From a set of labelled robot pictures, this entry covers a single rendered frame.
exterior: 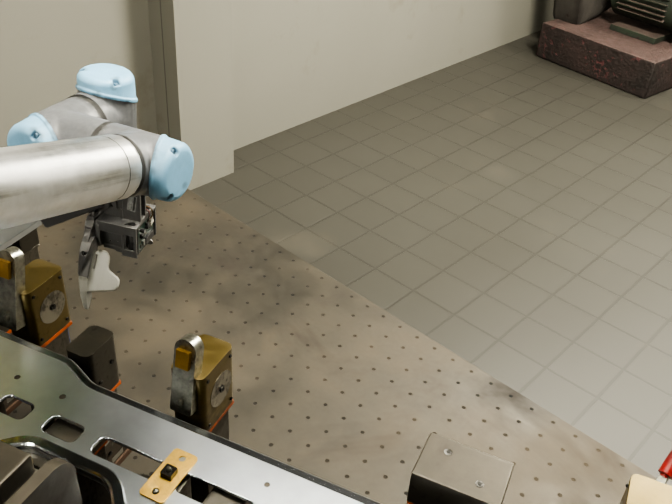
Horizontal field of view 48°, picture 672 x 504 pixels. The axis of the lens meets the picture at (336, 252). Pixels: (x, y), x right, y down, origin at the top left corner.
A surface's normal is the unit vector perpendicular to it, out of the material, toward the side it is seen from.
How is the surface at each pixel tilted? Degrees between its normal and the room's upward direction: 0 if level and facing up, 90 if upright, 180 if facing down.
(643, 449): 0
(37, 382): 0
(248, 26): 90
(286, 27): 90
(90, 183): 85
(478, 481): 0
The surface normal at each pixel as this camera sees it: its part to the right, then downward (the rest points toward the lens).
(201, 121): 0.73, 0.43
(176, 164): 0.91, 0.28
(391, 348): 0.07, -0.82
